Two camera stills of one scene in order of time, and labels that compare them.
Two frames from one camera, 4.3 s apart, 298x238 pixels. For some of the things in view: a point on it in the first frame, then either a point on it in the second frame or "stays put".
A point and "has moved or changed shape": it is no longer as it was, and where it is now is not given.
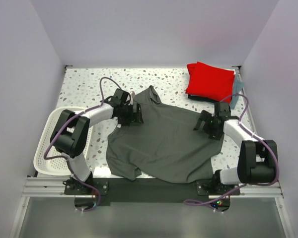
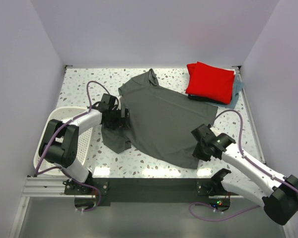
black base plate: [121, 190] stays put
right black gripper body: [209, 125] -> [200, 152]
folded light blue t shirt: [238, 85] stays put
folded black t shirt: [202, 98] stays put
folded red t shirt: [210, 82] stays put
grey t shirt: [166, 147] has moved or changed shape
